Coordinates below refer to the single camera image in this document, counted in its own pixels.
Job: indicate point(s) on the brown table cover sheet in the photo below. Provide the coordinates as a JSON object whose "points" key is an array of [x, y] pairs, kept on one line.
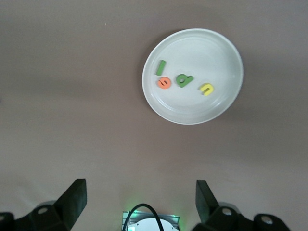
{"points": [[72, 96]]}

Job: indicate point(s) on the green foam letter l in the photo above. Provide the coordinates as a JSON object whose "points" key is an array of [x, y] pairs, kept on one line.
{"points": [[160, 68]]}

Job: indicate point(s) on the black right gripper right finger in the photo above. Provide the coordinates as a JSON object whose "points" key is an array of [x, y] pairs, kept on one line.
{"points": [[221, 219]]}

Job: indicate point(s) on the orange foam letter e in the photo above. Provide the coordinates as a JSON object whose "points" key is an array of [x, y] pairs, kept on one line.
{"points": [[164, 87]]}

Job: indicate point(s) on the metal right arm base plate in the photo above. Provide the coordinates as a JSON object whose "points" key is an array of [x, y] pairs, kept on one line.
{"points": [[175, 219]]}

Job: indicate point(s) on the beige brown round plate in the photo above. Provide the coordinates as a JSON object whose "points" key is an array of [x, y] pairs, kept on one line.
{"points": [[204, 55]]}

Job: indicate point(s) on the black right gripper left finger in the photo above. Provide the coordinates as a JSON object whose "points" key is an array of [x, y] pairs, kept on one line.
{"points": [[62, 216]]}

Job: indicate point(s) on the green foam letter p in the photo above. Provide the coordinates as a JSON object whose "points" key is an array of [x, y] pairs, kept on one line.
{"points": [[188, 79]]}

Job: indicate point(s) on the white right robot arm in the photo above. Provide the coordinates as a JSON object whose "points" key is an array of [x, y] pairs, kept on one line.
{"points": [[149, 225]]}

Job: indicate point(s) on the yellow foam letter u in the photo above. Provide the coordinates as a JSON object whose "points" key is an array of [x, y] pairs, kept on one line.
{"points": [[209, 86]]}

